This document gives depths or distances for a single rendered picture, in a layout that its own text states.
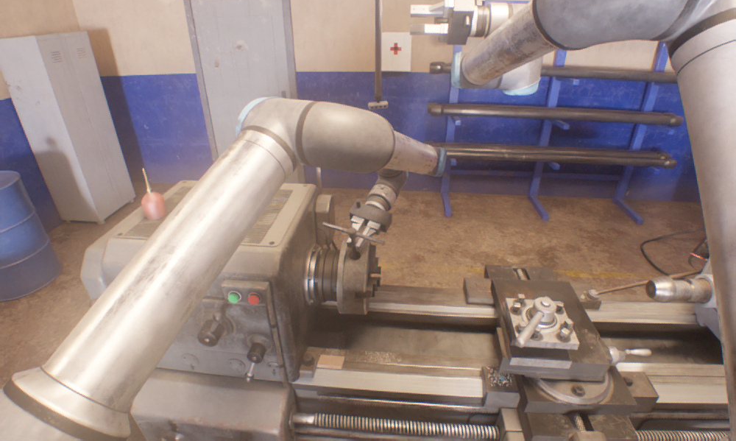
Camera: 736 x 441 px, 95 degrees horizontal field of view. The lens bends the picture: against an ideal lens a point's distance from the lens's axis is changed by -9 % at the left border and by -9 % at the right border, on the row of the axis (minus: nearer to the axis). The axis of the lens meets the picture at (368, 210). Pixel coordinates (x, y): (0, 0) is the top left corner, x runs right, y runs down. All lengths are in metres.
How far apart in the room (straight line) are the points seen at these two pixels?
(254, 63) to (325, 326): 3.20
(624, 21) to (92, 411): 0.73
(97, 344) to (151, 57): 4.48
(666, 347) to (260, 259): 1.63
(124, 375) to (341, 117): 0.47
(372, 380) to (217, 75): 3.76
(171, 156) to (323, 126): 4.55
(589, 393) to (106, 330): 1.18
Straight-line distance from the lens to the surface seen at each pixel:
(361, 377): 1.32
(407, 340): 1.58
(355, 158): 0.64
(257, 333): 1.15
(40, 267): 3.88
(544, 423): 1.28
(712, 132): 0.51
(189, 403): 1.42
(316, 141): 0.63
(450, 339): 1.61
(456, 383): 1.33
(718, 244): 0.50
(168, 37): 4.73
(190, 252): 0.55
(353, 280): 1.17
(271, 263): 1.02
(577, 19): 0.53
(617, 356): 1.33
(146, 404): 1.50
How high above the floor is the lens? 1.89
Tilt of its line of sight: 29 degrees down
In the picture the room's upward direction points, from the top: straight up
